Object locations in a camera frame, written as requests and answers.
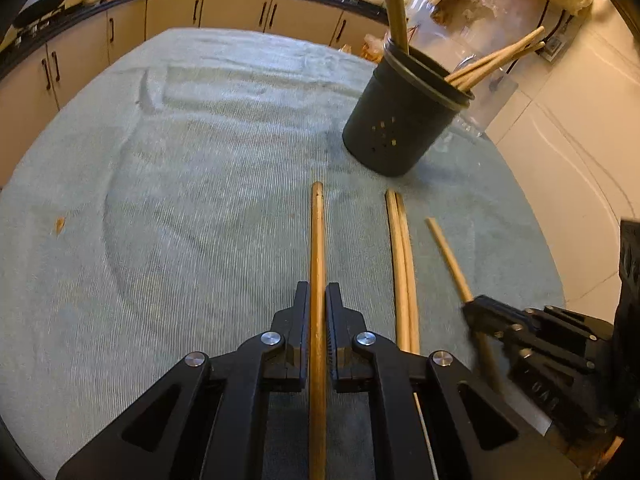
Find dark grey perforated utensil holder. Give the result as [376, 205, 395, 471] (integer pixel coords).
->
[342, 42, 475, 178]

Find beige lower kitchen cabinets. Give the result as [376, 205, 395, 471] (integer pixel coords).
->
[0, 0, 391, 181]

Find clear glass mug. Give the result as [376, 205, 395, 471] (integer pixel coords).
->
[405, 0, 521, 138]

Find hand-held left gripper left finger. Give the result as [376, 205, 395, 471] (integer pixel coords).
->
[55, 281, 312, 480]

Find black wok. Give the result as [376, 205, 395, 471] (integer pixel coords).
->
[12, 0, 83, 28]

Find yellow plastic bag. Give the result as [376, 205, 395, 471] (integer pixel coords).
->
[362, 35, 388, 63]

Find blue-grey tablecloth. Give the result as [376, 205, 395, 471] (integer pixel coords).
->
[0, 27, 566, 480]

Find white wall socket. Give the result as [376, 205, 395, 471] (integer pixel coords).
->
[542, 35, 566, 61]

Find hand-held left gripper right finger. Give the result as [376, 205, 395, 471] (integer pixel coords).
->
[325, 282, 583, 480]

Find wooden chopsticks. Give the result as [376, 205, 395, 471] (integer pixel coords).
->
[445, 25, 546, 83]

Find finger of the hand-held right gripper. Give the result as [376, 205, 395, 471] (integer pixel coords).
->
[502, 332, 618, 433]
[462, 296, 615, 361]

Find long wooden chopstick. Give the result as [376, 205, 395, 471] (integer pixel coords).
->
[457, 57, 523, 92]
[309, 181, 328, 480]
[387, 0, 411, 56]
[394, 191, 422, 356]
[376, 0, 403, 53]
[385, 189, 412, 353]
[425, 217, 503, 396]
[450, 41, 547, 88]

